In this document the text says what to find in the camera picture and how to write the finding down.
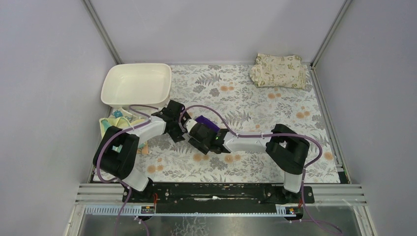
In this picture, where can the purple towel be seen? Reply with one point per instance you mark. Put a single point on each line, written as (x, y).
(207, 122)

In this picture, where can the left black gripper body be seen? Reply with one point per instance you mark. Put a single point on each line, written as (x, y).
(177, 131)

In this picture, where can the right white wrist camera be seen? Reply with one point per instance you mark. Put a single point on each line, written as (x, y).
(189, 124)

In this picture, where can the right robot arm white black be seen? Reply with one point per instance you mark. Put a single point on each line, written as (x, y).
(285, 147)

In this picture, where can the cream patterned folded towel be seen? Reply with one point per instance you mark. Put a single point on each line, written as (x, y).
(275, 71)

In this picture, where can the white rectangular basin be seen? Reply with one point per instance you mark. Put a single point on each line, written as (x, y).
(137, 83)

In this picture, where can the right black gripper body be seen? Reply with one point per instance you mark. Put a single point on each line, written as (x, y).
(194, 138)

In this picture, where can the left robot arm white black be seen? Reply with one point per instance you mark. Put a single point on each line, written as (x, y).
(116, 154)

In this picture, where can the yellow teal patterned towel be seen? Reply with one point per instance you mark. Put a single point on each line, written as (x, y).
(119, 118)

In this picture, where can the white cable duct strip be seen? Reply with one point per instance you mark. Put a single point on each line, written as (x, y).
(133, 210)

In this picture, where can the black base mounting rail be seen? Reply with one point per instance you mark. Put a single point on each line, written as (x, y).
(218, 198)

